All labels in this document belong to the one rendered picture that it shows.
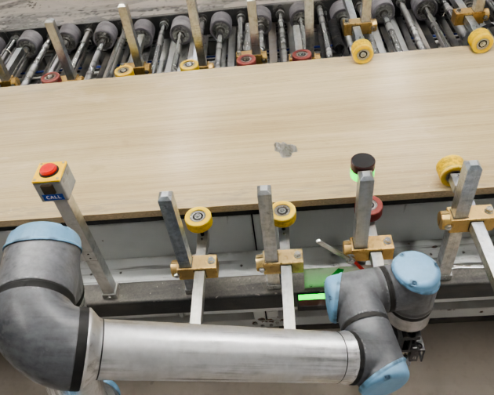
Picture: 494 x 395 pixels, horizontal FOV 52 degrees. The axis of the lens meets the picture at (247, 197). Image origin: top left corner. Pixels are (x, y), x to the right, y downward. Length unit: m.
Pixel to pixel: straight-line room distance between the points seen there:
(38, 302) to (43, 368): 0.09
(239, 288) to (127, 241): 0.44
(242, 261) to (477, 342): 1.10
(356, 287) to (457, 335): 1.41
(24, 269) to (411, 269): 0.67
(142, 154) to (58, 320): 1.10
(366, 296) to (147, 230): 0.93
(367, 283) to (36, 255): 0.58
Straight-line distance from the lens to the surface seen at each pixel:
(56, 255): 0.82
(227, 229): 1.68
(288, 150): 1.68
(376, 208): 1.50
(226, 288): 1.58
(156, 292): 1.63
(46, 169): 1.30
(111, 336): 0.76
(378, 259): 1.44
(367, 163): 1.28
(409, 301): 1.02
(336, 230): 1.71
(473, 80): 2.06
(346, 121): 1.80
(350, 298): 0.97
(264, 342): 0.82
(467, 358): 2.32
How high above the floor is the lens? 1.99
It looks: 45 degrees down
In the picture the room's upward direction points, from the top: 8 degrees counter-clockwise
